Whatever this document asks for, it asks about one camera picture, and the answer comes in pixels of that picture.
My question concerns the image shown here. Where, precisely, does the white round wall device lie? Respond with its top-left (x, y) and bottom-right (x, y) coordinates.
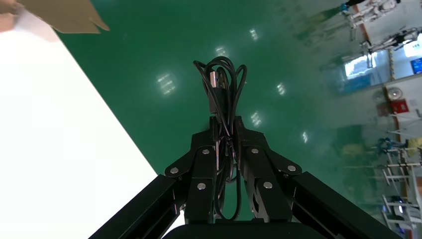
top-left (387, 87), bottom-right (403, 102)

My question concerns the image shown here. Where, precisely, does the blue wall screen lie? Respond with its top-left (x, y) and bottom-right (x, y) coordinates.
top-left (410, 57), bottom-right (422, 75)

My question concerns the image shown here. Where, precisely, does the black USB cable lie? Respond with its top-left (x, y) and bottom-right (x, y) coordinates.
top-left (193, 56), bottom-right (248, 222)

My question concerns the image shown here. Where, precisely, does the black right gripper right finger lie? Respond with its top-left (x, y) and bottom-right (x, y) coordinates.
top-left (234, 116), bottom-right (403, 239)

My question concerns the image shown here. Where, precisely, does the brown cardboard storage box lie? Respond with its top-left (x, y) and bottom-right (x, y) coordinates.
top-left (0, 0), bottom-right (111, 35)

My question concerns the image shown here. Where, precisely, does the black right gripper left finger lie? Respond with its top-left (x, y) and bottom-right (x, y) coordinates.
top-left (89, 117), bottom-right (220, 239)

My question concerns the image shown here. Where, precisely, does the white metal frame rack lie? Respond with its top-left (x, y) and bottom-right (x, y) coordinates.
top-left (376, 136), bottom-right (422, 232)

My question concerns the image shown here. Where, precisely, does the red fire equipment box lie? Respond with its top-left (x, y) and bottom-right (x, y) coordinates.
top-left (389, 98), bottom-right (410, 115)

